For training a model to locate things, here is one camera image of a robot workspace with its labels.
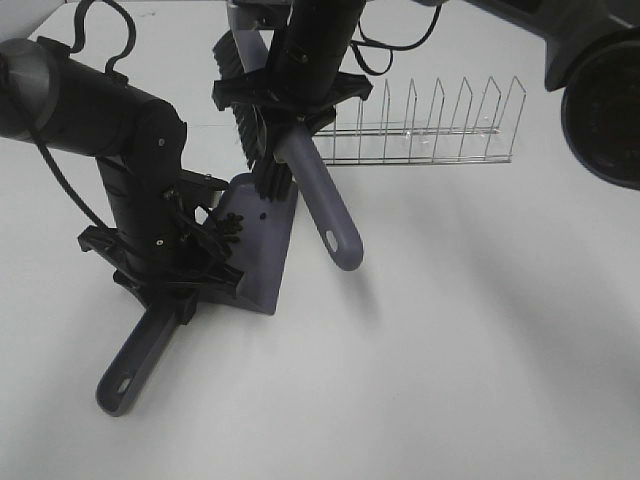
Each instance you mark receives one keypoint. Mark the pile of coffee beans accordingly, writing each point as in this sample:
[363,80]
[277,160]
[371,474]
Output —
[233,231]

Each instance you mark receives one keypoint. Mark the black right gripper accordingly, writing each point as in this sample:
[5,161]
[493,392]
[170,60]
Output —
[258,98]

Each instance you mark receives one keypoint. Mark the metal wire rack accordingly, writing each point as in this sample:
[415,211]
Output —
[436,127]

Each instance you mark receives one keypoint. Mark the grey plastic dustpan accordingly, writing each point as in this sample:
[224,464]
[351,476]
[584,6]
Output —
[263,268]

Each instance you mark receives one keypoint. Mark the grey hand brush black bristles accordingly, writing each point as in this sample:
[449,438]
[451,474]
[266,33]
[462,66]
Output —
[303,44]

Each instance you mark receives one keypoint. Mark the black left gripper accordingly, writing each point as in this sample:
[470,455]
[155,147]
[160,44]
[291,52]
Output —
[157,244]

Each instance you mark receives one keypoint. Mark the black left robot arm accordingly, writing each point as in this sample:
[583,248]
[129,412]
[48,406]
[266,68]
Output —
[56,103]

